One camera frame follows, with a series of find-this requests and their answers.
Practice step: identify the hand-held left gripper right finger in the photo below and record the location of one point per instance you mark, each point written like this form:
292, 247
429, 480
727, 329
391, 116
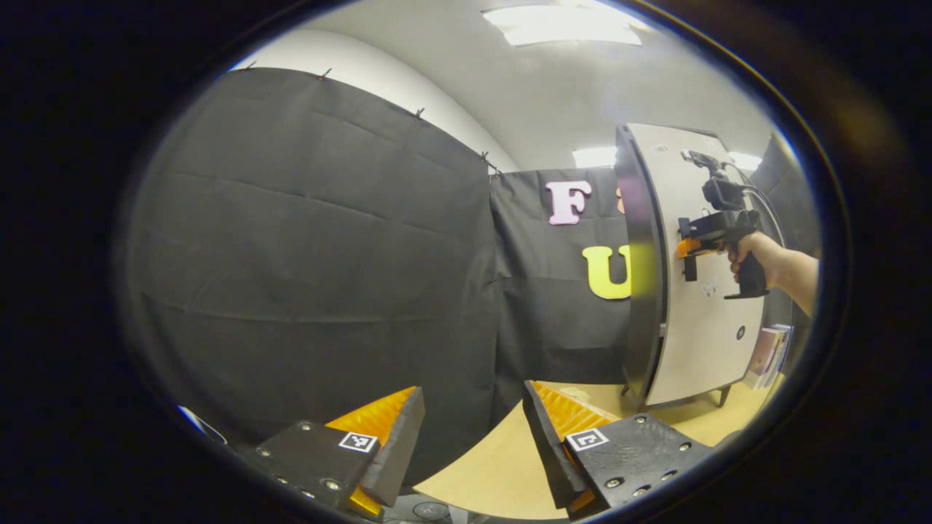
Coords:
546, 451

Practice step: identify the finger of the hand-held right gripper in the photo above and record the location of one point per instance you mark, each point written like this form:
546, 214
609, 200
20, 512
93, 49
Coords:
692, 247

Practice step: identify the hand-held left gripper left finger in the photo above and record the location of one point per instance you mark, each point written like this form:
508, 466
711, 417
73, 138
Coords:
397, 458

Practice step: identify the dark grey cabinet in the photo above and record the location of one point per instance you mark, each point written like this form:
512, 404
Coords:
641, 291

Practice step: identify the light grey cabinet door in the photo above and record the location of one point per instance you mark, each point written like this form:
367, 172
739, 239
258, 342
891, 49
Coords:
699, 349

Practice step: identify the blue grey book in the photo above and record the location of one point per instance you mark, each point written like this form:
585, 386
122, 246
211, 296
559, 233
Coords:
788, 342

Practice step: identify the white book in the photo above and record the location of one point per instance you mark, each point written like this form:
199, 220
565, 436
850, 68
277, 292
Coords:
780, 349

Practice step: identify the black backdrop cloth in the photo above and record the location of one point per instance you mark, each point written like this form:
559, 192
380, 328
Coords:
291, 255

